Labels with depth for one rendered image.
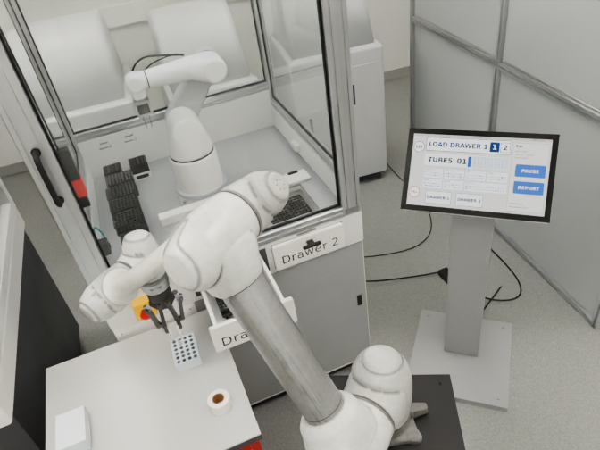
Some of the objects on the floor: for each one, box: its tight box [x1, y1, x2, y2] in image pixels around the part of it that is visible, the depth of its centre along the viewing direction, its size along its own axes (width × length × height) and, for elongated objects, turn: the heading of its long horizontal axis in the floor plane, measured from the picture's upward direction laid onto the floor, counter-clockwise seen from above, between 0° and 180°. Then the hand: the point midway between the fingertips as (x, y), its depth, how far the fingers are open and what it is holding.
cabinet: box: [113, 240, 371, 408], centre depth 262 cm, size 95×103×80 cm
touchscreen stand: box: [409, 215, 513, 413], centre depth 226 cm, size 50×45×102 cm
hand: (174, 329), depth 177 cm, fingers closed
